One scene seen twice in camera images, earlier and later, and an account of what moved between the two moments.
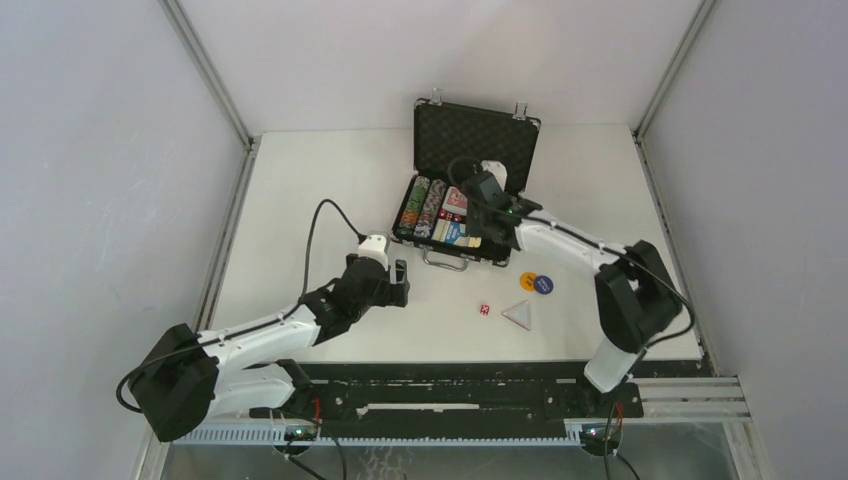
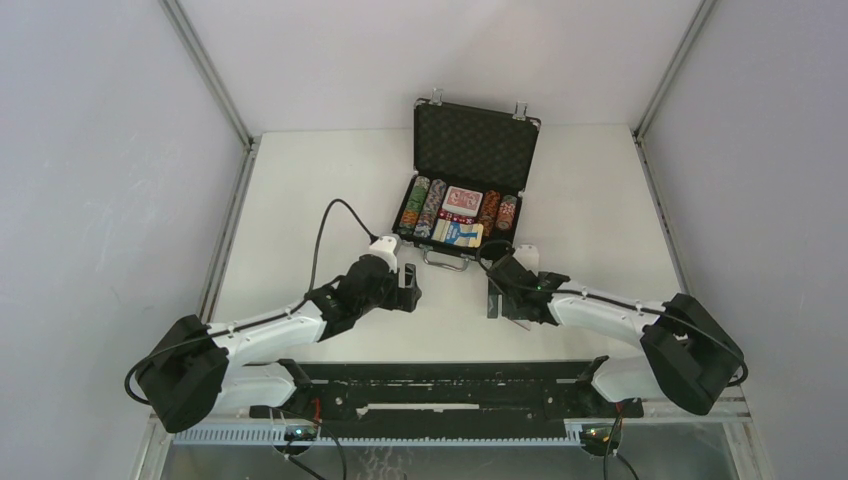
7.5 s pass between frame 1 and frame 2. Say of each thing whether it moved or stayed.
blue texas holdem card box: stayed
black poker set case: stayed
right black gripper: moved
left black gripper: stayed
